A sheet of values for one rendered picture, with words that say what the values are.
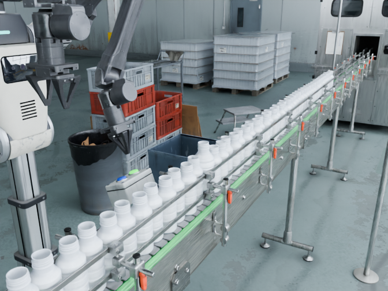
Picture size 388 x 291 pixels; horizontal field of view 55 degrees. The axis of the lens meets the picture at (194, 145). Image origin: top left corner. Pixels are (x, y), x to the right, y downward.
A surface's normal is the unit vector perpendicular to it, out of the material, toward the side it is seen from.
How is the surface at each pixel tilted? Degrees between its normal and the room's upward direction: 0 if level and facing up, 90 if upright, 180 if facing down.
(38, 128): 90
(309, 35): 90
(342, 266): 0
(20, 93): 90
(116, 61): 98
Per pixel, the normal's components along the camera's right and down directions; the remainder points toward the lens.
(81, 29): 0.87, 0.16
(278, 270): 0.00, -0.94
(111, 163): 0.73, 0.29
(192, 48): -0.51, 0.28
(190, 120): -0.46, 0.48
